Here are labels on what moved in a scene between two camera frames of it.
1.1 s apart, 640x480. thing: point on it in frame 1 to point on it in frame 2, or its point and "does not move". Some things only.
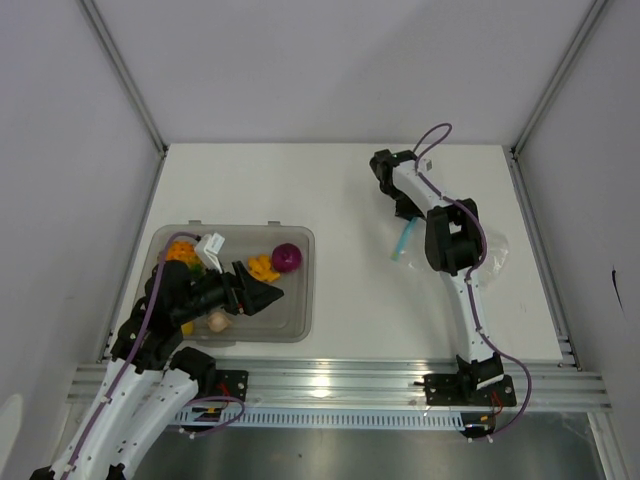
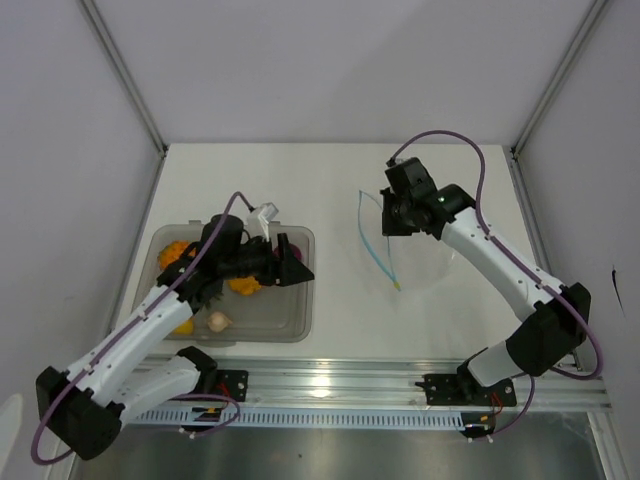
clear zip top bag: x=496 y=259 to x=410 y=261
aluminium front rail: x=384 y=385 does not move
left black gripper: x=257 y=294 to x=292 y=270
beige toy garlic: x=218 y=322 does not move
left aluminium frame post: x=127 y=75 does not move
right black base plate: x=449 y=390 does not move
